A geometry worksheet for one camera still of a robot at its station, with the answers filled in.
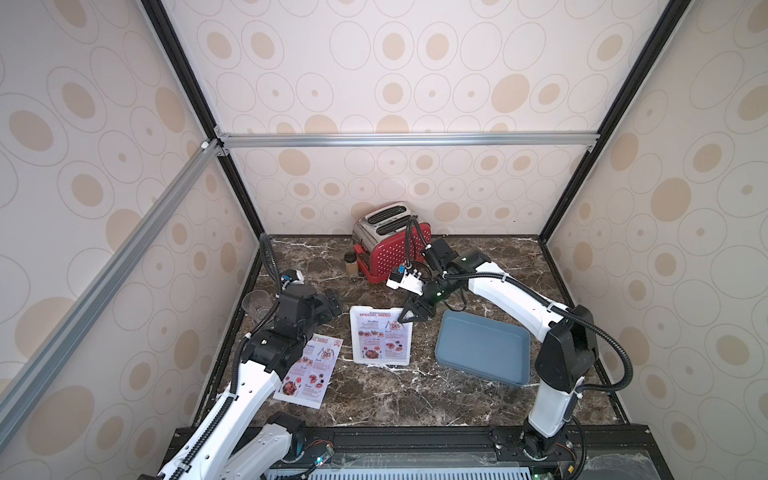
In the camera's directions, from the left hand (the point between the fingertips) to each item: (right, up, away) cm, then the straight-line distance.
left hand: (332, 295), depth 76 cm
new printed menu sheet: (+12, -12, +5) cm, 18 cm away
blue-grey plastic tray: (+43, -17, +16) cm, 49 cm away
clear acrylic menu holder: (+5, -12, +6) cm, 15 cm away
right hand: (+21, -4, +5) cm, 22 cm away
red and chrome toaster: (+14, +17, +20) cm, 29 cm away
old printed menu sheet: (-9, -25, +9) cm, 28 cm away
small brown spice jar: (+1, +8, +27) cm, 28 cm away
